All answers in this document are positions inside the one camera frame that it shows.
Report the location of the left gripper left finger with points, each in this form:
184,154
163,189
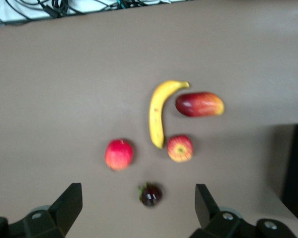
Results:
54,218

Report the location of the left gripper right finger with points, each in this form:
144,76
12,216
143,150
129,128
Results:
213,220

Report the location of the red yellow striped apple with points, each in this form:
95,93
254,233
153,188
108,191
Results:
180,148

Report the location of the yellow banana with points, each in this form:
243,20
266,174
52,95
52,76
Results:
156,116

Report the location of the dark purple mangosteen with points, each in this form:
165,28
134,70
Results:
151,196

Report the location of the red pink round peach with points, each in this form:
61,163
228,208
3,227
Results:
119,155

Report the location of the red yellow mango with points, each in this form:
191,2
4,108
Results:
200,104

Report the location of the brown table mat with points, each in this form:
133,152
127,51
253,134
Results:
64,99

